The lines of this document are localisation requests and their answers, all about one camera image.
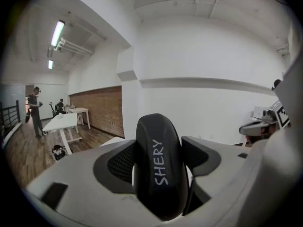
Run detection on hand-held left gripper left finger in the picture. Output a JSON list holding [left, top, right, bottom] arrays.
[[25, 139, 164, 227]]

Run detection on black bag on floor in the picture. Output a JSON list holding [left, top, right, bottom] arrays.
[[52, 144, 67, 161]]

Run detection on long ceiling light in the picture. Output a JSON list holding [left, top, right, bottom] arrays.
[[50, 19, 66, 48]]

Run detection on white high table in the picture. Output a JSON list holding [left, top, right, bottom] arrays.
[[68, 107, 91, 130]]

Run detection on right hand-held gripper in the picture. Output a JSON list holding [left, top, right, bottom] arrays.
[[239, 100, 292, 135]]

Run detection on white ceiling pipes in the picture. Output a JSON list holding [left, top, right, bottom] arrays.
[[53, 37, 95, 57]]

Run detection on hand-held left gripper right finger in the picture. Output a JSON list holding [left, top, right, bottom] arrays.
[[165, 136, 252, 227]]

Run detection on white standing desk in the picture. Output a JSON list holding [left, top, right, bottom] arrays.
[[42, 112, 83, 155]]

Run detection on black metal railing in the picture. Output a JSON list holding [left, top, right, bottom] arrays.
[[0, 100, 21, 138]]

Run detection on white square table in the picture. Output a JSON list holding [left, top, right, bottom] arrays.
[[98, 136, 137, 149]]

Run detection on white table with laptop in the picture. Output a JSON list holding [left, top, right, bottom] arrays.
[[241, 106, 272, 148]]

